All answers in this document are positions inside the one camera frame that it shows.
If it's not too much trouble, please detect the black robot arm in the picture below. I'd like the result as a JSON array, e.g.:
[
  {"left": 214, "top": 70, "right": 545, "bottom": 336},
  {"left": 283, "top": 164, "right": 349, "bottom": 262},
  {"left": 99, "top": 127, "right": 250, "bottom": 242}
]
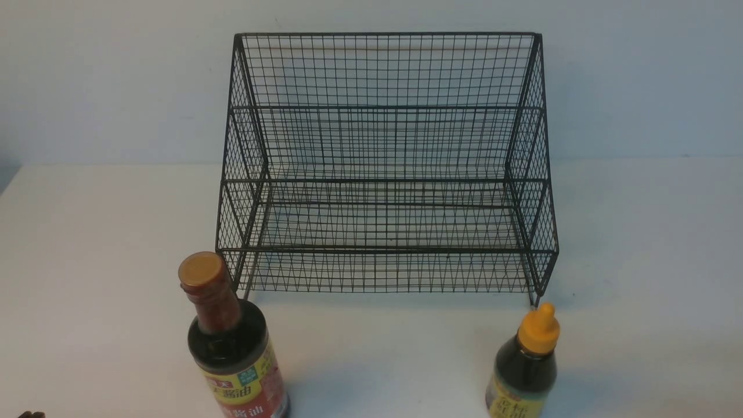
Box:
[{"left": 18, "top": 410, "right": 46, "bottom": 418}]

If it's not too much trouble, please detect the dark bottle yellow nozzle cap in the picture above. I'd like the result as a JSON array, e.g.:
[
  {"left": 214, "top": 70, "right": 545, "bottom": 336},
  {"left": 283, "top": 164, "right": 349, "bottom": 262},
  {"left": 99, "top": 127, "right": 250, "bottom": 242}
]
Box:
[{"left": 485, "top": 302, "right": 561, "bottom": 417}]

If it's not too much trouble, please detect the soy sauce bottle red label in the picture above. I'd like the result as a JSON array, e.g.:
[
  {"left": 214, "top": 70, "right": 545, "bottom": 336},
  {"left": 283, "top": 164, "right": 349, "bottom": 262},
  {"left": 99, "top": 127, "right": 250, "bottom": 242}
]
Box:
[{"left": 178, "top": 251, "right": 290, "bottom": 417}]

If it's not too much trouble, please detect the black wire mesh shelf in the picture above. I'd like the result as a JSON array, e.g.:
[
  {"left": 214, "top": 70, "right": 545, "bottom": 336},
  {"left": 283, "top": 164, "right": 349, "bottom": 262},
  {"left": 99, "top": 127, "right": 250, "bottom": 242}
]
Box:
[{"left": 215, "top": 31, "right": 560, "bottom": 308}]

